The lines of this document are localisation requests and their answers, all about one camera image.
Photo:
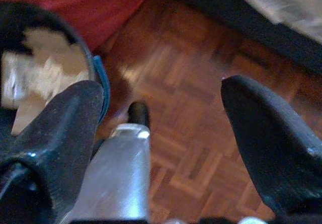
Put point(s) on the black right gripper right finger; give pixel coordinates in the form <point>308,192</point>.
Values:
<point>271,138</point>

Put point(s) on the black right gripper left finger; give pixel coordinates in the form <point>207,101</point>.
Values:
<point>63,123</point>

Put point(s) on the black bin blue rim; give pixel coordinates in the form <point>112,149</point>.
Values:
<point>101,83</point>

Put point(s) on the silver right robot leg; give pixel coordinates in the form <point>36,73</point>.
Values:
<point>118,173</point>

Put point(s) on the black right robot foot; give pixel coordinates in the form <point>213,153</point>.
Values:
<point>138,110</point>

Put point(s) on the large red pillow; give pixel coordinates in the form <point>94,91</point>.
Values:
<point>88,7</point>

